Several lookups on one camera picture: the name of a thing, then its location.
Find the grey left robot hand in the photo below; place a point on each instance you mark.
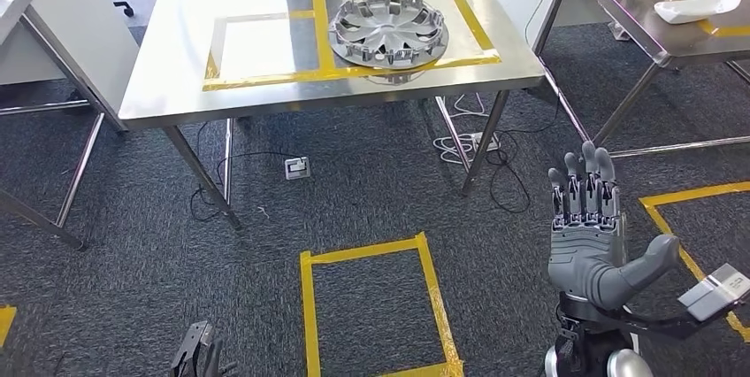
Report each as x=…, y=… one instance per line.
x=220, y=362

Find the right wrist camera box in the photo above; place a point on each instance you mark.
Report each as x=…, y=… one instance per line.
x=715, y=292

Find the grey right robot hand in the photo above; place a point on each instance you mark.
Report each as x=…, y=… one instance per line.
x=586, y=263

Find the white power strip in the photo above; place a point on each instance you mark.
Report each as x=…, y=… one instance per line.
x=483, y=141

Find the white plastic trim part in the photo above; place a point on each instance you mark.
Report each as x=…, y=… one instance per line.
x=697, y=8

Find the black office chair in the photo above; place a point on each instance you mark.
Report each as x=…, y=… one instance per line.
x=124, y=9

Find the grey floor outlet box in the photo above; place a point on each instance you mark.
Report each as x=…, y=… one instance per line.
x=297, y=168

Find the silver wheel cover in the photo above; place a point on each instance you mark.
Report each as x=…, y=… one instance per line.
x=387, y=34

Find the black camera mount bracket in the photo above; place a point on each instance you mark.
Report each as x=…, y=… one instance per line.
x=656, y=324

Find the white panel desk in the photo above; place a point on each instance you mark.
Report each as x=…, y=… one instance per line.
x=70, y=11

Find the yellow floor tape square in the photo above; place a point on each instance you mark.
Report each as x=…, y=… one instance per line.
x=691, y=192
x=307, y=316
x=6, y=321

